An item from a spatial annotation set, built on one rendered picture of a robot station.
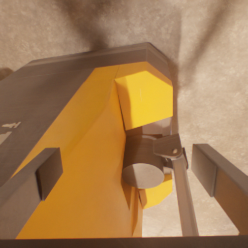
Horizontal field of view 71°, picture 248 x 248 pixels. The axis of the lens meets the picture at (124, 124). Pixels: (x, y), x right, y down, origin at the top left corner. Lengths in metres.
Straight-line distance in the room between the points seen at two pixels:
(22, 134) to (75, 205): 0.18
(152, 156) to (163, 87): 0.27
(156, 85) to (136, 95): 0.07
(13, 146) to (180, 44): 0.76
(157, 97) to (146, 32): 0.36
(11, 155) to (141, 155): 0.46
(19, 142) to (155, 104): 0.41
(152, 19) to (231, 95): 0.55
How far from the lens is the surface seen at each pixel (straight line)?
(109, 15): 0.87
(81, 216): 0.41
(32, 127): 0.42
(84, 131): 0.35
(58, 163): 0.17
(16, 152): 0.37
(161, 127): 0.73
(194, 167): 0.17
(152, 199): 1.04
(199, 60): 0.93
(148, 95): 0.58
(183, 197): 0.60
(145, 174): 0.71
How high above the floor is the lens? 0.85
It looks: 51 degrees down
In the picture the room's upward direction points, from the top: 170 degrees counter-clockwise
